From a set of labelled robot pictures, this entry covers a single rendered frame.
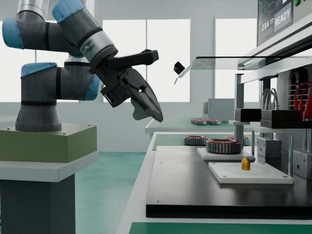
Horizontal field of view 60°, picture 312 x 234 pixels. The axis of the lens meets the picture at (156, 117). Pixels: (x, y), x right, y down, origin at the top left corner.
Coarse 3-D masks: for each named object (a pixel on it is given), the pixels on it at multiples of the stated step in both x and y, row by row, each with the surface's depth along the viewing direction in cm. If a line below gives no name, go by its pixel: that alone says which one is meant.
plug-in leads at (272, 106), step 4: (272, 88) 88; (268, 92) 85; (272, 92) 86; (264, 96) 86; (276, 96) 87; (260, 100) 89; (276, 100) 87; (260, 104) 88; (272, 104) 84; (276, 104) 88; (260, 108) 88; (268, 108) 88; (272, 108) 84
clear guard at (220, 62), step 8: (224, 56) 74; (232, 56) 74; (240, 56) 74; (248, 56) 74; (256, 56) 74; (264, 56) 73; (272, 56) 73; (280, 56) 73; (288, 56) 73; (192, 64) 76; (200, 64) 85; (208, 64) 85; (216, 64) 85; (224, 64) 85; (232, 64) 85; (240, 64) 85; (248, 64) 85; (256, 64) 85; (264, 64) 85; (184, 72) 78; (176, 80) 81
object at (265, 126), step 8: (264, 112) 64; (272, 112) 59; (280, 112) 59; (288, 112) 59; (296, 112) 59; (264, 120) 63; (272, 120) 59; (280, 120) 59; (288, 120) 59; (296, 120) 59; (304, 120) 59; (256, 128) 62; (264, 128) 60; (272, 128) 59; (280, 128) 59; (288, 128) 59; (296, 128) 59; (304, 128) 59; (304, 136) 64; (304, 144) 64
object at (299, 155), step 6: (294, 150) 64; (300, 150) 64; (306, 150) 64; (294, 156) 64; (300, 156) 62; (306, 156) 59; (294, 162) 64; (300, 162) 62; (306, 162) 59; (294, 168) 64; (300, 168) 62; (306, 168) 59; (300, 174) 62; (306, 174) 59
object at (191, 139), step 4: (184, 136) 128; (188, 136) 127; (192, 136) 128; (196, 136) 128; (200, 136) 128; (204, 136) 124; (184, 140) 124; (188, 140) 121; (192, 140) 120; (196, 140) 120; (200, 140) 120; (204, 140) 121; (188, 144) 122; (192, 144) 120; (196, 144) 120; (200, 144) 120; (204, 144) 121
